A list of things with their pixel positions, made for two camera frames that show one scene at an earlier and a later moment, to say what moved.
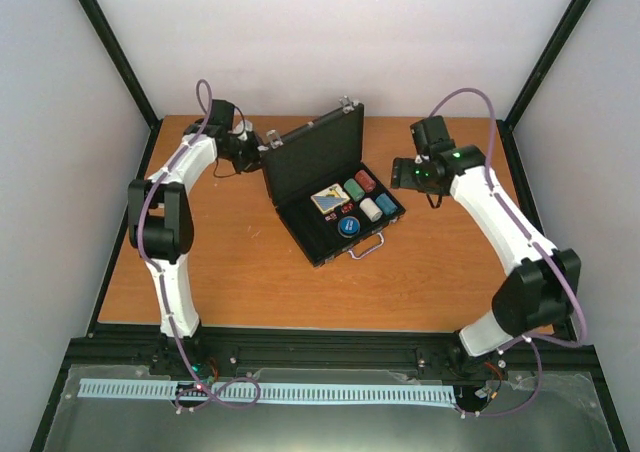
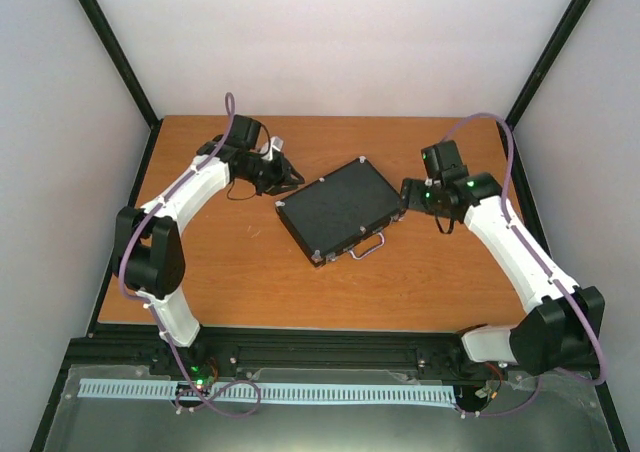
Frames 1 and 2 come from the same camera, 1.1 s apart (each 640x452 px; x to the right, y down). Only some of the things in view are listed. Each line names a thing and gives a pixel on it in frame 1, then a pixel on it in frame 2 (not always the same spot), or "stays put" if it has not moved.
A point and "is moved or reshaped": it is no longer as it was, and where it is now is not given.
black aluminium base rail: [122, 345] stays put
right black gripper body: [417, 180] to [428, 202]
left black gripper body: [245, 157] to [264, 175]
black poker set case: [326, 197] is moved or reshaped
